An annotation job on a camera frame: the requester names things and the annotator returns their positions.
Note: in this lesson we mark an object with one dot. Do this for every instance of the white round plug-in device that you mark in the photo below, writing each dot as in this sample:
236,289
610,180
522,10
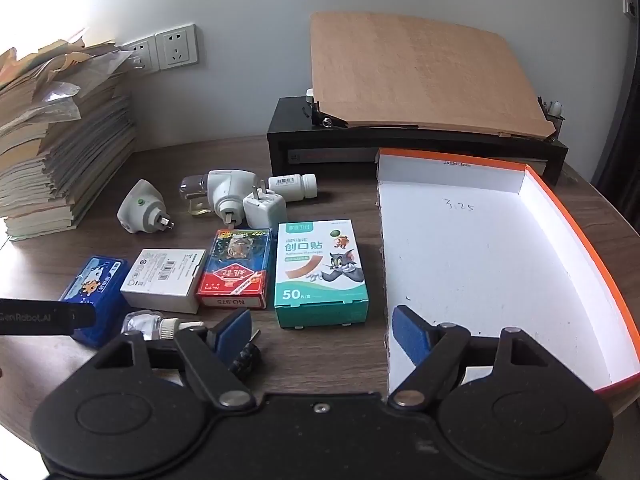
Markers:
140,207

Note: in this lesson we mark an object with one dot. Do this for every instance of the clear liquid refill bottle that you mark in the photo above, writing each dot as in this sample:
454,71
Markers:
147,325

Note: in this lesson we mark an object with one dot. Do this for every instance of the white pill bottle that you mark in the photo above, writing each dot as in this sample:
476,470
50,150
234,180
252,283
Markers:
292,186

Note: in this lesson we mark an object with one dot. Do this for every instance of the dark curtain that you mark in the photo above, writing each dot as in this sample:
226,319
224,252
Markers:
617,125

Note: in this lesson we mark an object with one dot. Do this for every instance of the black desk shelf riser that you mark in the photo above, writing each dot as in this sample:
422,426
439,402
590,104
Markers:
285,120

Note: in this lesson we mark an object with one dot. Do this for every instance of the stack of papers and books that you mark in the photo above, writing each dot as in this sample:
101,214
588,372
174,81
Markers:
55,150

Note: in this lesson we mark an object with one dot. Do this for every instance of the red playing card box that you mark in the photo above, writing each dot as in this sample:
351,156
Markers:
235,270

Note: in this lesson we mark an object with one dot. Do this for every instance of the white wall socket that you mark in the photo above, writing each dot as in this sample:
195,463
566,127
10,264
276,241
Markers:
140,54
176,46

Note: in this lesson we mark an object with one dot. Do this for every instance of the white charger plug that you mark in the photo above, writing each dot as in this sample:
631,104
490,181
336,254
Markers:
262,207

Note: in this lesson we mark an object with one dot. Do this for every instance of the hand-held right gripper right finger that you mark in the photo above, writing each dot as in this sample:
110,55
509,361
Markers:
407,332

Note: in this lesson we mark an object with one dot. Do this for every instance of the wooden reading board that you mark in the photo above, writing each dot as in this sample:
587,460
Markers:
425,70

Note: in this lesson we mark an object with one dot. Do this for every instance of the orange and white cardboard box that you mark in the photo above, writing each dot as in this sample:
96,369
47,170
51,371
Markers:
480,260

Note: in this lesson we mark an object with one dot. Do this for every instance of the blue tin box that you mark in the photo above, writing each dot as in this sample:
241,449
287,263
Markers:
95,290

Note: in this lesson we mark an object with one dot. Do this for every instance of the green bandage box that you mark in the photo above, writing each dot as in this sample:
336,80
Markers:
320,270

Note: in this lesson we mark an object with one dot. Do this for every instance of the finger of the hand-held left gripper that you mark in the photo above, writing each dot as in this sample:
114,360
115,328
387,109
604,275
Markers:
45,316

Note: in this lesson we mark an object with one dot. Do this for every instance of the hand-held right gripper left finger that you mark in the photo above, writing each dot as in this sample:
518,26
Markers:
236,332

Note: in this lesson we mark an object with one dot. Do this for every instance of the white mosquito repellent heater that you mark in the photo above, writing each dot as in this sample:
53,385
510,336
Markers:
225,192

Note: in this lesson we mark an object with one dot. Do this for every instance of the small white cardboard box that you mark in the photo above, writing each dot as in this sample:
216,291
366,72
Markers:
162,275

